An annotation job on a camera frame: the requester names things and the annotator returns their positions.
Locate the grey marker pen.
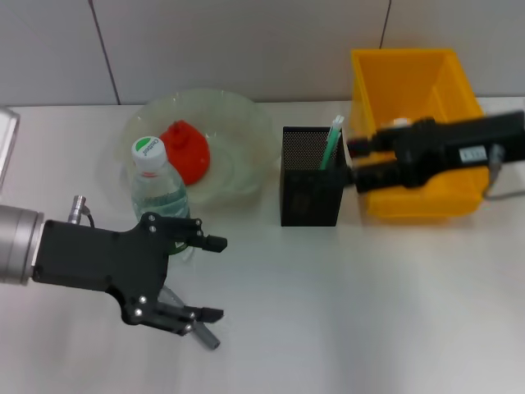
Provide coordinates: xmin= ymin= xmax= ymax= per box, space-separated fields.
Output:
xmin=159 ymin=286 xmax=221 ymax=351

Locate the black mesh pen holder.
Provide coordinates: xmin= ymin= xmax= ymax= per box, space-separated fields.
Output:
xmin=280 ymin=126 xmax=350 ymax=227

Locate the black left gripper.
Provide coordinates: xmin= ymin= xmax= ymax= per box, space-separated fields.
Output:
xmin=32 ymin=213 xmax=229 ymax=337

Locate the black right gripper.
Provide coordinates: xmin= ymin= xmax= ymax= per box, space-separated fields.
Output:
xmin=348 ymin=110 xmax=525 ymax=195

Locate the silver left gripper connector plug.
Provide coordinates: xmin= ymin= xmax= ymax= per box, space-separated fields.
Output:
xmin=67 ymin=195 xmax=89 ymax=225

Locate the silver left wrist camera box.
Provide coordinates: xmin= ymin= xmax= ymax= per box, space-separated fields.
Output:
xmin=0 ymin=107 xmax=21 ymax=190

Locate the red-orange toy orange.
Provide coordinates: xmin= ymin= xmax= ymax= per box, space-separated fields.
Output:
xmin=158 ymin=120 xmax=212 ymax=186

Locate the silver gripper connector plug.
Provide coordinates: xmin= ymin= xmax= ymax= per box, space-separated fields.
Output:
xmin=67 ymin=195 xmax=89 ymax=225
xmin=487 ymin=144 xmax=506 ymax=182

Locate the green utility knife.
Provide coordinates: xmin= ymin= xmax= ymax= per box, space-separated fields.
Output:
xmin=318 ymin=114 xmax=346 ymax=171

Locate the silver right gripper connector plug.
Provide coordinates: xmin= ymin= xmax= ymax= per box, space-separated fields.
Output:
xmin=487 ymin=144 xmax=506 ymax=182

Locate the pale green glass fruit plate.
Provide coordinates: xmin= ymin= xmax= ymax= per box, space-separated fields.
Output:
xmin=114 ymin=89 xmax=278 ymax=211

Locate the clear green-label water bottle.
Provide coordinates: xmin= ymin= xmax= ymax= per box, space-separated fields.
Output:
xmin=130 ymin=136 xmax=193 ymax=263

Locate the yellow plastic bin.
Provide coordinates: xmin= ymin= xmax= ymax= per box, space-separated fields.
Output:
xmin=349 ymin=48 xmax=487 ymax=218

